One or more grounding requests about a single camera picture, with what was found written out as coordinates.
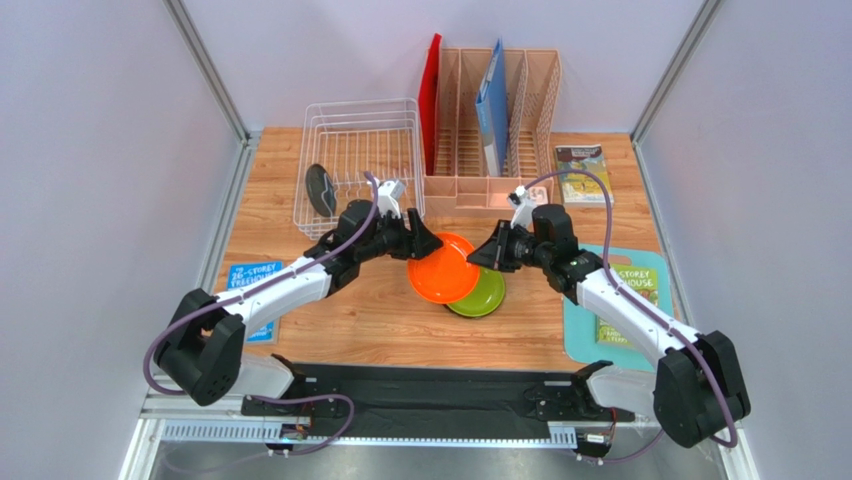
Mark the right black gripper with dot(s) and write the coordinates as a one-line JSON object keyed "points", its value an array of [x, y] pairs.
{"points": [[504, 243]]}

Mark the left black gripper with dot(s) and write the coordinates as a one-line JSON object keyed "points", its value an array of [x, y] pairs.
{"points": [[413, 244]]}

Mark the green plate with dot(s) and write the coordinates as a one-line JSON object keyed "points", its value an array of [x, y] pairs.
{"points": [[487, 296]]}

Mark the orange plate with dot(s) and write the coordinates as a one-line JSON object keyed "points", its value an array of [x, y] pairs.
{"points": [[445, 276]]}

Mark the red floral plate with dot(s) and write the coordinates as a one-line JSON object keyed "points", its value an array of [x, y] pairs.
{"points": [[466, 315]]}

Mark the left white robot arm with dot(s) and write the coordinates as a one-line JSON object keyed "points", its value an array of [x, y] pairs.
{"points": [[201, 352]]}

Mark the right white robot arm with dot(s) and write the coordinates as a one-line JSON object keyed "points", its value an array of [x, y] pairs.
{"points": [[695, 391]]}

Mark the pink desk file organizer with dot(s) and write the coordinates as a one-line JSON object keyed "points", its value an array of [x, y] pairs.
{"points": [[460, 185]]}

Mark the white power adapter cube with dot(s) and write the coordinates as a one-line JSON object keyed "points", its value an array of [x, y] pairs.
{"points": [[539, 195]]}

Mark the illustrated book back right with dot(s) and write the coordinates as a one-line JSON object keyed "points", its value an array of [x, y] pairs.
{"points": [[586, 187]]}

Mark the teal cutting board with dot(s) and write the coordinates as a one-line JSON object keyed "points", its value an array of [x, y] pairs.
{"points": [[579, 323]]}

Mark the blue folder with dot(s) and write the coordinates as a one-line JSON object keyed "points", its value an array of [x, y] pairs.
{"points": [[492, 112]]}

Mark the red folder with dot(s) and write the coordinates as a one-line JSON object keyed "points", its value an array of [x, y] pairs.
{"points": [[428, 102]]}

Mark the green storey treehouse book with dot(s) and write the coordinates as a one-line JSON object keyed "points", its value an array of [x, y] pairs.
{"points": [[644, 281]]}

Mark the blue storey treehouse book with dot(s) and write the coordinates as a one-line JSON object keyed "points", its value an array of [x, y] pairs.
{"points": [[244, 274]]}

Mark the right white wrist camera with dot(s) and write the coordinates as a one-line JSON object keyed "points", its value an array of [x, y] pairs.
{"points": [[523, 204]]}

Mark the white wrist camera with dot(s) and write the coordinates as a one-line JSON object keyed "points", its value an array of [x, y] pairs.
{"points": [[523, 204], [387, 198]]}

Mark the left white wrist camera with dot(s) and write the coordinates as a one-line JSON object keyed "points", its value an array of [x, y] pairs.
{"points": [[387, 198]]}

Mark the white wire dish rack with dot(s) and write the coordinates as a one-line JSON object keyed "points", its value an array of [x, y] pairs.
{"points": [[350, 137]]}

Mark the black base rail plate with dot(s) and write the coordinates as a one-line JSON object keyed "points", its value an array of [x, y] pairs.
{"points": [[432, 403]]}

